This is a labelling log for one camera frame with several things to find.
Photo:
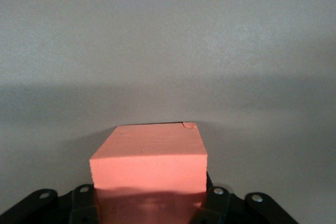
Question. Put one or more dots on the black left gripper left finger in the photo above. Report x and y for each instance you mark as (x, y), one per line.
(81, 203)

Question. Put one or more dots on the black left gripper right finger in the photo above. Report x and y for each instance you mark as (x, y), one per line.
(218, 203)

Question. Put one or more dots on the orange foam cube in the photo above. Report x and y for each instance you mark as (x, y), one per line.
(147, 155)

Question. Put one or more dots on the brown table cover sheet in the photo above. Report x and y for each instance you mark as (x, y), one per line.
(168, 51)

